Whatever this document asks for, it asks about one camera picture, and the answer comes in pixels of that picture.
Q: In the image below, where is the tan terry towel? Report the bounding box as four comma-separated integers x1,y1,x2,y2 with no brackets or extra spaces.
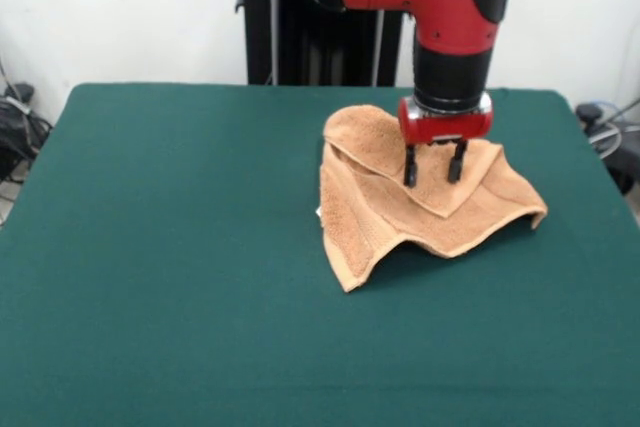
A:
317,104,549,293

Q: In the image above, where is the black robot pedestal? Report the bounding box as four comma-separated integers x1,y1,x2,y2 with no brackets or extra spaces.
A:
234,0,416,87

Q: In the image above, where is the dark green table cloth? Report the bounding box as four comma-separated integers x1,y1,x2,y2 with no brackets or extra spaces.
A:
0,82,640,427

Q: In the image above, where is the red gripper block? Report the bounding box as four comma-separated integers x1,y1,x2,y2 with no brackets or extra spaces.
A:
398,98,495,188

